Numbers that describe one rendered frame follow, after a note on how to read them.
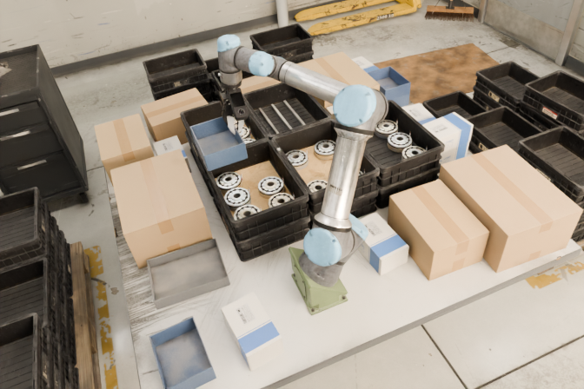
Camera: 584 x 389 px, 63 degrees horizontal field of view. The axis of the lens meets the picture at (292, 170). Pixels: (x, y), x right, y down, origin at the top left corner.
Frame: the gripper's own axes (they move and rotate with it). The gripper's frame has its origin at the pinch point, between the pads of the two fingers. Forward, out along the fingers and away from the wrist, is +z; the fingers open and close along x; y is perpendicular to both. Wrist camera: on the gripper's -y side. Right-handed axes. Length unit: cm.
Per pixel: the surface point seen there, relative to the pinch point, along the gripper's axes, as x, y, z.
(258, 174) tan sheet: -9.8, 7.1, 28.0
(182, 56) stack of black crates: -8, 186, 54
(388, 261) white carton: -39, -51, 32
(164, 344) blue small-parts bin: 40, -47, 46
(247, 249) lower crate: 4.8, -24.5, 36.2
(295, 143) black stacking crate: -29.0, 14.7, 22.0
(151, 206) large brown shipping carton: 34.8, -0.8, 25.3
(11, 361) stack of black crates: 97, -16, 73
